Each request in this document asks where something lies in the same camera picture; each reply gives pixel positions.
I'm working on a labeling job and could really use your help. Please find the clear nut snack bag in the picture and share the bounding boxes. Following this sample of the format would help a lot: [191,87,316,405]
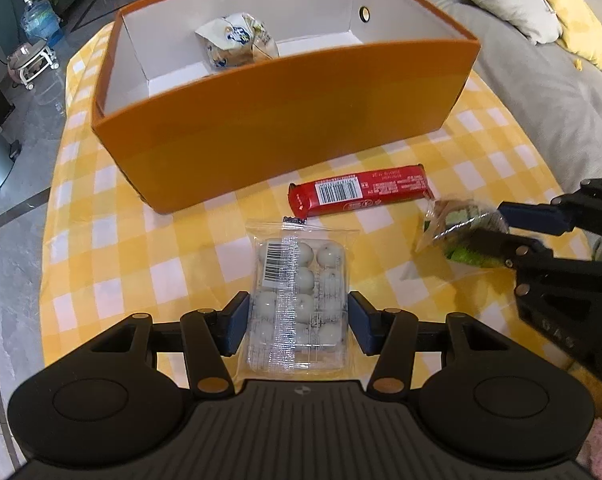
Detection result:
[416,198,509,268]

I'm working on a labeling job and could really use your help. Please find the clear tray white balls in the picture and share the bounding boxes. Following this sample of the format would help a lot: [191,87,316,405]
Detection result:
[241,218,357,379]

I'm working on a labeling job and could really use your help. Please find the red barcode snack bar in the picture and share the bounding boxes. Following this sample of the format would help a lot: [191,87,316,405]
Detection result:
[288,165,433,220]

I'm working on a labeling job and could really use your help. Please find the white printed snack bag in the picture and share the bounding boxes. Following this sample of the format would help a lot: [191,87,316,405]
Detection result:
[196,12,279,70]

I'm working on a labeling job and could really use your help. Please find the grey sofa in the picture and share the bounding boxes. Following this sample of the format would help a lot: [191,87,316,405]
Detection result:
[428,0,602,192]

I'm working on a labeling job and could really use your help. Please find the yellow checkered tablecloth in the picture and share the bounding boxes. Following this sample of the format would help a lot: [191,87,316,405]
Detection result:
[39,28,570,367]

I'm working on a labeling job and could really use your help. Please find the yellow cushion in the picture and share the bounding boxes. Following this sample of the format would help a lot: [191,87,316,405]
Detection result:
[546,0,602,70]

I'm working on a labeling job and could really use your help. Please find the orange cardboard box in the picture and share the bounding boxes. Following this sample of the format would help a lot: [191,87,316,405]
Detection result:
[92,0,480,214]

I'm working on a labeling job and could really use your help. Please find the white rolling stool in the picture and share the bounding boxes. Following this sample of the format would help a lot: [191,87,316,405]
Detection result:
[7,39,59,90]

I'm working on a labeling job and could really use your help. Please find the blue water jug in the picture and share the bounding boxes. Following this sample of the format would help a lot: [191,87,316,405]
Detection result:
[20,0,63,48]

